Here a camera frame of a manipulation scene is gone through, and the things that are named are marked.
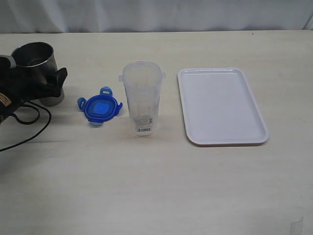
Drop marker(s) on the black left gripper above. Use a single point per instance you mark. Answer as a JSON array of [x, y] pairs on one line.
[[17, 84]]

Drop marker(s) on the stainless steel cup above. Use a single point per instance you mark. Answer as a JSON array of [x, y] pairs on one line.
[[37, 59]]

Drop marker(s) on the blue plastic lid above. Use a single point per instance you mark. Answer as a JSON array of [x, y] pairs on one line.
[[100, 108]]

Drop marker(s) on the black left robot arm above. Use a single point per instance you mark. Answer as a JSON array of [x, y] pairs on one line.
[[8, 109]]

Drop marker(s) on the clear tall plastic container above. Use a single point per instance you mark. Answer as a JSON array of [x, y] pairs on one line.
[[142, 83]]

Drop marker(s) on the white rectangular plastic tray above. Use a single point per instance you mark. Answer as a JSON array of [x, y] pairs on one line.
[[219, 108]]

